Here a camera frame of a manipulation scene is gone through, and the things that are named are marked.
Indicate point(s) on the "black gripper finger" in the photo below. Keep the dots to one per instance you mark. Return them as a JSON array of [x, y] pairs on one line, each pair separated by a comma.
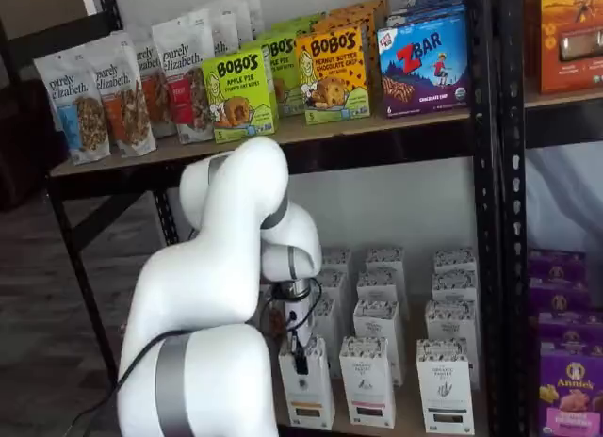
[[302, 361]]

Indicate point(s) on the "red purely elizabeth granola bag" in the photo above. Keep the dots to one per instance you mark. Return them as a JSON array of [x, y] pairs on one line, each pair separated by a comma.
[[188, 88]]

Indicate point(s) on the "orange purely elizabeth granola bag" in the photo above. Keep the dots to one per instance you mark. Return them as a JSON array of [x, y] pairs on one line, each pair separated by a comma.
[[158, 102], [127, 112]]

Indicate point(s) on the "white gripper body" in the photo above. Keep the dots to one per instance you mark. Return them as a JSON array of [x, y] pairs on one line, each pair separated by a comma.
[[301, 319]]

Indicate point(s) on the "purple Annie's box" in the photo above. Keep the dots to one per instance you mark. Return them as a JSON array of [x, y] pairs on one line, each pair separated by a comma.
[[556, 265], [558, 296], [570, 328], [570, 394]]

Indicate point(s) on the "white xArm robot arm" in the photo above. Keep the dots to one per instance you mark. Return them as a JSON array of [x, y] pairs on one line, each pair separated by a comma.
[[202, 286]]

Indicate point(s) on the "white box yellow strip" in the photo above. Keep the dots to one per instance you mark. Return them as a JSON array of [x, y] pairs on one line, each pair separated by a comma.
[[337, 281], [337, 258], [332, 333], [311, 399]]

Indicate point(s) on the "blue purely elizabeth granola bag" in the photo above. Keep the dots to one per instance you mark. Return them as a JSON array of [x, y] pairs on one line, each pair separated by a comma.
[[75, 112]]

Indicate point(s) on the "orange snack box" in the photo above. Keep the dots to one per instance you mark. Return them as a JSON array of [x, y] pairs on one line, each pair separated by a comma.
[[570, 41]]

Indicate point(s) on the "green Bobo's apple pie box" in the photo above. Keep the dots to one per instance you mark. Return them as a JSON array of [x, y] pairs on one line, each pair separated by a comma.
[[285, 79], [292, 27], [238, 98]]

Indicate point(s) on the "black metal shelf rack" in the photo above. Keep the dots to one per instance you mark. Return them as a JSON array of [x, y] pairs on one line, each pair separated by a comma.
[[512, 267], [480, 220]]

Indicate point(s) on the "white box pink strip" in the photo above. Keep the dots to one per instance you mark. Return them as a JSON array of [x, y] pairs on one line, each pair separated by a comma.
[[377, 319], [379, 284], [384, 258], [367, 385]]

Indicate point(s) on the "white box black strip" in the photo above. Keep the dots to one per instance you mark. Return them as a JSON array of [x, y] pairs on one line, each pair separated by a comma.
[[454, 260], [454, 284], [450, 319], [443, 394]]

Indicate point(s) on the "yellow Bobo's peanut butter box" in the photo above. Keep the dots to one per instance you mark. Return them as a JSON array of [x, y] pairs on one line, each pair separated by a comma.
[[363, 6], [332, 74], [348, 20]]

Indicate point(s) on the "white purely elizabeth granola bag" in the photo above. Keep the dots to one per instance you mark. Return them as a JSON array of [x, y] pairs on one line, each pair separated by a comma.
[[221, 27], [249, 8]]

